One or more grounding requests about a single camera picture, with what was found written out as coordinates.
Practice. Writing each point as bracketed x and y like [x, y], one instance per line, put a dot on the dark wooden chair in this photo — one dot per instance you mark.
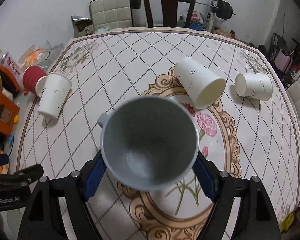
[169, 13]

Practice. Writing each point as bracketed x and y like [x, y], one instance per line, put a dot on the white paper cup with calligraphy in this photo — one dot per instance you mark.
[202, 85]

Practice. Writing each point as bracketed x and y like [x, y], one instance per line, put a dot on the red paper cup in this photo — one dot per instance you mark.
[34, 80]

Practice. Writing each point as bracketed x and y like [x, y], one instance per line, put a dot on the silver gift bag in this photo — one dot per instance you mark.
[82, 26]

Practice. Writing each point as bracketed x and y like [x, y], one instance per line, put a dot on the orange box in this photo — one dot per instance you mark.
[8, 115]

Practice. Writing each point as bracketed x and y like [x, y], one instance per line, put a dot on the cream padded chair back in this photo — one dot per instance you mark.
[111, 13]

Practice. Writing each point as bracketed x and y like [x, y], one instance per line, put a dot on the floral patterned tablecloth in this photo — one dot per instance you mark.
[243, 136]

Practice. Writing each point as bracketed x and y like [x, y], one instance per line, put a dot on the white paper cup far right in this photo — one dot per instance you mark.
[254, 85]

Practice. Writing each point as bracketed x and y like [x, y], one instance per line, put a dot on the white paper cup left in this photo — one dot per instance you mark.
[56, 89]

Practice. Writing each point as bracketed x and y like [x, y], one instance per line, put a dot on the pink suitcase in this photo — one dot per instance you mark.
[283, 61]

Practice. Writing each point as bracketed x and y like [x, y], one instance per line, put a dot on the grey ceramic mug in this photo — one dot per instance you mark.
[148, 142]

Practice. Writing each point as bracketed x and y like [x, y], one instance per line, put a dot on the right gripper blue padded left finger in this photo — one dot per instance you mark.
[94, 178]

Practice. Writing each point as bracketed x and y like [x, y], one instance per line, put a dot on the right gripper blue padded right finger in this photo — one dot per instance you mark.
[205, 172]

